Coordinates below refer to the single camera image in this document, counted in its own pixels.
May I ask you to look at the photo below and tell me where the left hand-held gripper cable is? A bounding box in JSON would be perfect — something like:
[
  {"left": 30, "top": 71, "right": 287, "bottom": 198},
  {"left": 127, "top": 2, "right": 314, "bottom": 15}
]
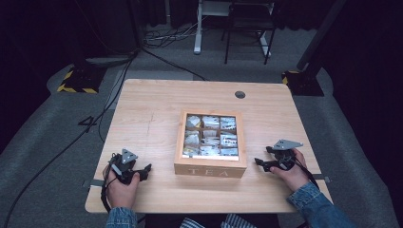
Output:
[{"left": 100, "top": 153, "right": 119, "bottom": 214}]

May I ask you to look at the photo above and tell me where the white desk leg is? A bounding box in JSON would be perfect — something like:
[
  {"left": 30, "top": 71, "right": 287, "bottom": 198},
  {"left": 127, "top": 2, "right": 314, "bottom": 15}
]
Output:
[
  {"left": 193, "top": 0, "right": 204, "bottom": 56},
  {"left": 259, "top": 29, "right": 273, "bottom": 58}
]

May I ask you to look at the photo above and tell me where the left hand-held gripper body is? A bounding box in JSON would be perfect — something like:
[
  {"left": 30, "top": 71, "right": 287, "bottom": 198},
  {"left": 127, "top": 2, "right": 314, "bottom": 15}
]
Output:
[{"left": 108, "top": 147, "right": 143, "bottom": 186}]

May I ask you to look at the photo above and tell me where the striped black stand base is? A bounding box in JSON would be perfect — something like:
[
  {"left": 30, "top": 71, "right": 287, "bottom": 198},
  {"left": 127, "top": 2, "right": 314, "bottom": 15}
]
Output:
[
  {"left": 281, "top": 69, "right": 325, "bottom": 97},
  {"left": 56, "top": 64, "right": 107, "bottom": 95}
]

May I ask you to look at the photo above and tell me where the dark metal stand pole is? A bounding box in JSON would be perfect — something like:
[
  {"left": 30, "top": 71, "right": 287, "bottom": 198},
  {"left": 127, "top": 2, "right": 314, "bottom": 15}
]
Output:
[{"left": 296, "top": 0, "right": 348, "bottom": 72}]

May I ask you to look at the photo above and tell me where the hand-held gripper cable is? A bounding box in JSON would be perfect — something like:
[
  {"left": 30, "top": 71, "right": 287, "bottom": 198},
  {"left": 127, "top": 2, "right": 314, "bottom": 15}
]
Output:
[
  {"left": 294, "top": 157, "right": 320, "bottom": 191},
  {"left": 100, "top": 153, "right": 119, "bottom": 214}
]

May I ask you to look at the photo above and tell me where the grey tape strip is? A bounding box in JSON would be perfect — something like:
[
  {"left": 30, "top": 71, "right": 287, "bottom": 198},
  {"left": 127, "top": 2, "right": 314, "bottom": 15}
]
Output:
[
  {"left": 311, "top": 173, "right": 332, "bottom": 184},
  {"left": 82, "top": 179, "right": 106, "bottom": 188}
]

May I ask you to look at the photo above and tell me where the person's striped clothing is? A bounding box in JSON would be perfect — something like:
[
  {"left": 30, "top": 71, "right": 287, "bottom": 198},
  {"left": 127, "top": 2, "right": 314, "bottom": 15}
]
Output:
[{"left": 180, "top": 213, "right": 259, "bottom": 228}]

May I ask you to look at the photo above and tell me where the person's right hand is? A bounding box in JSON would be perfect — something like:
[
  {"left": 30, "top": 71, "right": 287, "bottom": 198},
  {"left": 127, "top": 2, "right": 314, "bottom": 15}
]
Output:
[{"left": 269, "top": 148, "right": 310, "bottom": 193}]

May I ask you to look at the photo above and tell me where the black metal chair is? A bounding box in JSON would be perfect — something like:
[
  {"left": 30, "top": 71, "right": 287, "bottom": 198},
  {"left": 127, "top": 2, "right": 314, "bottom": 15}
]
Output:
[{"left": 221, "top": 0, "right": 278, "bottom": 67}]

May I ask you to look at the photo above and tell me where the bundle of floor cables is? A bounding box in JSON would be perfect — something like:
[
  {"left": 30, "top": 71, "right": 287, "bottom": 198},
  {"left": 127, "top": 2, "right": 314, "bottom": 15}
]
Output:
[{"left": 142, "top": 22, "right": 199, "bottom": 49}]

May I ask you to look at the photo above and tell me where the group of tea bag packets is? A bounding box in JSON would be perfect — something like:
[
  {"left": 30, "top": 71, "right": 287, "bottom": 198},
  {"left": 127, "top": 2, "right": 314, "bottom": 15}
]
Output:
[{"left": 182, "top": 114, "right": 240, "bottom": 158}]

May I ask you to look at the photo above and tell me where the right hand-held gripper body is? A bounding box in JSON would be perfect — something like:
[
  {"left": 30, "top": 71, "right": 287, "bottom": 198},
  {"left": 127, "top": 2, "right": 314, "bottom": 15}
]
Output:
[{"left": 265, "top": 139, "right": 304, "bottom": 172}]

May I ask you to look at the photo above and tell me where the long black floor cable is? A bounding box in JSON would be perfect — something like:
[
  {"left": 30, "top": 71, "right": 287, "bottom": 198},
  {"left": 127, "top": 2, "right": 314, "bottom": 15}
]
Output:
[{"left": 2, "top": 51, "right": 138, "bottom": 228}]

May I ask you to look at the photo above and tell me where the wooden tea box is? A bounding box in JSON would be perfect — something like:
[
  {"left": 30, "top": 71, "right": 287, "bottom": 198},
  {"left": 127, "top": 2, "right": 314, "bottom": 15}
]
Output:
[{"left": 173, "top": 108, "right": 248, "bottom": 180}]

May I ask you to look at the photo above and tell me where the right hand-held gripper cable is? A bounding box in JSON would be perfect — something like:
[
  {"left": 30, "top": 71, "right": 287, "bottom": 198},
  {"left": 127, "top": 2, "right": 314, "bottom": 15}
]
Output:
[{"left": 294, "top": 157, "right": 320, "bottom": 191}]

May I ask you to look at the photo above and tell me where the person's left hand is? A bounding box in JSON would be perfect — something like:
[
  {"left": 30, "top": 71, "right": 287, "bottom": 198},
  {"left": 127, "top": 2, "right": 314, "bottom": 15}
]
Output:
[{"left": 102, "top": 164, "right": 142, "bottom": 211}]

